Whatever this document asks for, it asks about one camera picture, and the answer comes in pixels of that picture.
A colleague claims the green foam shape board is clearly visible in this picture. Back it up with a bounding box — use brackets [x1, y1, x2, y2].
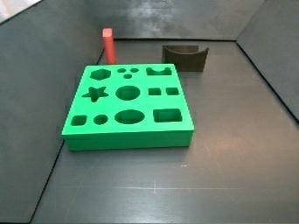
[61, 64, 193, 151]

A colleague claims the red square-circle peg block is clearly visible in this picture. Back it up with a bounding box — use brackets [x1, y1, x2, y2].
[101, 28, 116, 65]

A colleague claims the black curved holder bracket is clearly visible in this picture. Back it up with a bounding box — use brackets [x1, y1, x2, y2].
[162, 45, 209, 72]

